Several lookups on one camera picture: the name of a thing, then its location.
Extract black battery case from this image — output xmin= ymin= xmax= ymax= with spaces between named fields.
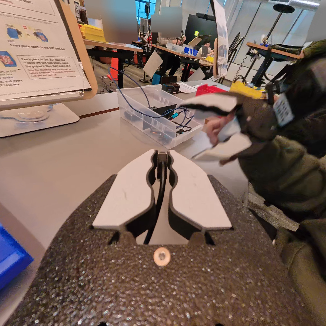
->
xmin=161 ymin=83 xmax=180 ymax=95

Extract white tilted panel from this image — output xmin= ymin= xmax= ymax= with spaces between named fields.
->
xmin=143 ymin=51 xmax=163 ymax=78

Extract another person's forearm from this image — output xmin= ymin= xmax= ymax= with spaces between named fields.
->
xmin=302 ymin=39 xmax=326 ymax=59

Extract red plastic bin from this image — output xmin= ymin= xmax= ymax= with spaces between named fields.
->
xmin=196 ymin=84 xmax=228 ymax=97

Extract blue cable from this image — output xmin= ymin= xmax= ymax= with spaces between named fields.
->
xmin=108 ymin=67 xmax=195 ymax=135

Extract white board stand base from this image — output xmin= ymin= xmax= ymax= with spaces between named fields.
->
xmin=0 ymin=103 xmax=80 ymax=138

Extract black wedge-shaped device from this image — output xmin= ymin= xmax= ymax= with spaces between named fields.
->
xmin=149 ymin=104 xmax=177 ymax=120

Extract clear plastic box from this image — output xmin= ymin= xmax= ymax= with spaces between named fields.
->
xmin=117 ymin=85 xmax=204 ymax=149

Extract black cable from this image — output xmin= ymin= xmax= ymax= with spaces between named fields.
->
xmin=143 ymin=151 xmax=168 ymax=245

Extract yellow plastic bin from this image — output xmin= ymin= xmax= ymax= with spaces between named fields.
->
xmin=229 ymin=81 xmax=263 ymax=99

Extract black floor lamp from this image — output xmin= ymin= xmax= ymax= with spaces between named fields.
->
xmin=265 ymin=4 xmax=295 ymax=44

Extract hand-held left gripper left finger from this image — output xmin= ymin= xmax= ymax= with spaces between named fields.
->
xmin=92 ymin=149 xmax=157 ymax=238

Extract black monitor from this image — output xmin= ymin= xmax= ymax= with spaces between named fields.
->
xmin=185 ymin=14 xmax=217 ymax=46

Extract grey desk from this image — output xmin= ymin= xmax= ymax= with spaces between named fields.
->
xmin=0 ymin=80 xmax=249 ymax=301

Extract person's right hand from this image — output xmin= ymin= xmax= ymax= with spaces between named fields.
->
xmin=205 ymin=113 xmax=233 ymax=146

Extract person's green jacket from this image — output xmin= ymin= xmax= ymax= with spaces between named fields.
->
xmin=274 ymin=219 xmax=326 ymax=326

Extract blue plastic bin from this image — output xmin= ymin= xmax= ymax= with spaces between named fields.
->
xmin=0 ymin=222 xmax=34 ymax=291

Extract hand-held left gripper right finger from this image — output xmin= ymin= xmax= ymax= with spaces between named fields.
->
xmin=168 ymin=150 xmax=233 ymax=240

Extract person's right forearm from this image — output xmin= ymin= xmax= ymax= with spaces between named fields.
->
xmin=238 ymin=64 xmax=326 ymax=222

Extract white paper sheet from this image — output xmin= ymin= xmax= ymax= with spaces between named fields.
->
xmin=178 ymin=83 xmax=202 ymax=94

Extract instruction sheet board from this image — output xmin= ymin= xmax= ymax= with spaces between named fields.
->
xmin=210 ymin=0 xmax=229 ymax=78
xmin=0 ymin=0 xmax=98 ymax=110

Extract wooden table black legs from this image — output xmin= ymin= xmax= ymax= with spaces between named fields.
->
xmin=153 ymin=44 xmax=214 ymax=82
xmin=247 ymin=42 xmax=305 ymax=87
xmin=84 ymin=39 xmax=143 ymax=88

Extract orange traffic cone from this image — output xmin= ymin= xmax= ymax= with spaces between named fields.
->
xmin=110 ymin=57 xmax=120 ymax=80

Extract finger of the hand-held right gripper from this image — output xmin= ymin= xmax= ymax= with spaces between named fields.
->
xmin=191 ymin=132 xmax=252 ymax=165
xmin=178 ymin=93 xmax=245 ymax=120

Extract stack of yellow bins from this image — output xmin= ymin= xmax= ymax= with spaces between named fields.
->
xmin=80 ymin=24 xmax=106 ymax=43

